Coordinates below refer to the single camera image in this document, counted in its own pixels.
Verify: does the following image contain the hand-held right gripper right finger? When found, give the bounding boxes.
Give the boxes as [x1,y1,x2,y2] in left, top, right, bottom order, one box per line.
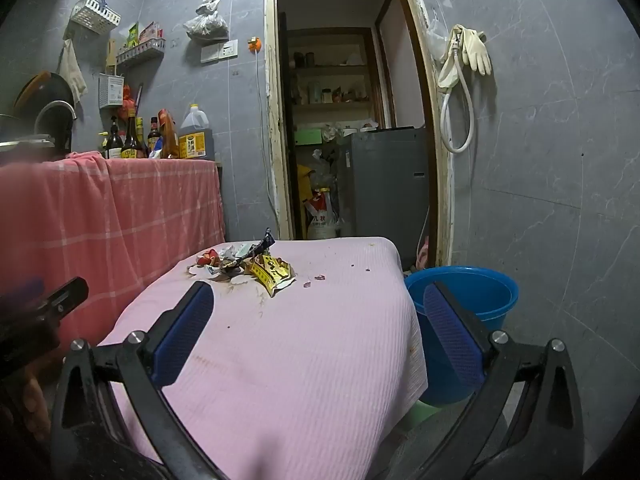
[422,281,586,480]

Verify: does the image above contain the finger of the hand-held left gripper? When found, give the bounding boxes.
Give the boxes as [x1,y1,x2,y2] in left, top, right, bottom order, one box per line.
[0,279,48,311]
[45,276,90,321]

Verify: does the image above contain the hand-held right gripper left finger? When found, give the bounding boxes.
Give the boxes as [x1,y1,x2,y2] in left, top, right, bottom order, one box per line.
[50,281,226,480]

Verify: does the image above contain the blue plastic bucket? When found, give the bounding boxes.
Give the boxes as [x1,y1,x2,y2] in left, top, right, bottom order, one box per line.
[404,266,519,407]

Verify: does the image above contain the white paper scraps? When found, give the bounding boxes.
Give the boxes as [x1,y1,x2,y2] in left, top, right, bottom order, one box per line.
[186,242,251,286]

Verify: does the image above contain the yellow snack wrapper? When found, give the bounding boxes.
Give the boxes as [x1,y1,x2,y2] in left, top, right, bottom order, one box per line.
[243,254,296,298]

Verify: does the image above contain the black snack wrapper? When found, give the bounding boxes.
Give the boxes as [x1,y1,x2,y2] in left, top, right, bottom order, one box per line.
[220,228,277,273]

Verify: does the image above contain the pink checked cloth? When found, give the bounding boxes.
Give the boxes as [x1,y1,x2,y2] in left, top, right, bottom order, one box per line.
[0,151,226,341]

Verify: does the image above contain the pink ribbed table cloth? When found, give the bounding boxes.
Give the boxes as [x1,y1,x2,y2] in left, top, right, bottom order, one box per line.
[97,236,430,480]

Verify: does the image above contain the dark soy sauce bottle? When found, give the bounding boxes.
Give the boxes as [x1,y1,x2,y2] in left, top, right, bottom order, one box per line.
[121,109,143,160]
[103,116,124,160]

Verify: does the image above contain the white and red rice bag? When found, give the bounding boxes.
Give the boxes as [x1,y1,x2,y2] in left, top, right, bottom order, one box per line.
[304,187,342,241]

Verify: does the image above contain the orange sauce bottle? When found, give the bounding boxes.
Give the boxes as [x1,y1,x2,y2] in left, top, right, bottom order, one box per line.
[158,109,181,159]

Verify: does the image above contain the large cooking oil jug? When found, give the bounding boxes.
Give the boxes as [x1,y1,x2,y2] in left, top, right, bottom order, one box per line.
[178,103,211,161]

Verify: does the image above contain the chrome faucet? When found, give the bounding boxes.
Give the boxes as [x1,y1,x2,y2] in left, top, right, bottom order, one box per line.
[34,101,78,135]

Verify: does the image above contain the yellow bag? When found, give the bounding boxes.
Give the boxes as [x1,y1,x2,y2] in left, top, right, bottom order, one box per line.
[296,163,316,207]

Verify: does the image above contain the black wok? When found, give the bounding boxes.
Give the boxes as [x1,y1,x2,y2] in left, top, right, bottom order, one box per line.
[14,72,76,151]

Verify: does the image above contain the metal cutlery holder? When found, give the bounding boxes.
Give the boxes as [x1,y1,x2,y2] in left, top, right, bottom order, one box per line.
[98,73,124,109]

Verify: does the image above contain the hanging beige dish cloth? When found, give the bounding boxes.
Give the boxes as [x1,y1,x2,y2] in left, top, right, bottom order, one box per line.
[59,38,88,106]

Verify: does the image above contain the cream rubber gloves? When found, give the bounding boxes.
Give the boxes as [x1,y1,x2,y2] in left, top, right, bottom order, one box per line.
[457,25,493,76]

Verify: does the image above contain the wooden storage shelf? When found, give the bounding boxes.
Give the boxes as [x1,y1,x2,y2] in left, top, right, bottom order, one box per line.
[286,27,386,131]

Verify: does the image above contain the hanging clear plastic bag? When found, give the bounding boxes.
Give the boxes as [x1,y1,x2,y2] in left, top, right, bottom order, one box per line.
[183,0,230,41]

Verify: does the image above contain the white shower hose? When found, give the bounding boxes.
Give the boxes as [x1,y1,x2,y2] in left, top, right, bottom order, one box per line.
[437,25,475,154]

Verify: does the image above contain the white door frame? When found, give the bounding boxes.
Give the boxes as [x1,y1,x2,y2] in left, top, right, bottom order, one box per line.
[263,0,453,268]

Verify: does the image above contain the white wall cable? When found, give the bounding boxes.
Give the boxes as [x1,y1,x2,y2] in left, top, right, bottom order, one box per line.
[255,52,279,211]

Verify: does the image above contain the grey wall shelf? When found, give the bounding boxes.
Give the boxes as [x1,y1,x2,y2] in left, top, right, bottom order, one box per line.
[116,38,167,68]

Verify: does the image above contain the white wall socket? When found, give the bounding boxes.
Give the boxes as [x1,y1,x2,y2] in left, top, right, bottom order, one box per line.
[200,40,239,64]

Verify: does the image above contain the white plastic wall basket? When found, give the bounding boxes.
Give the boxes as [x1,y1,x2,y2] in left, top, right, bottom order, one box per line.
[70,0,122,36]

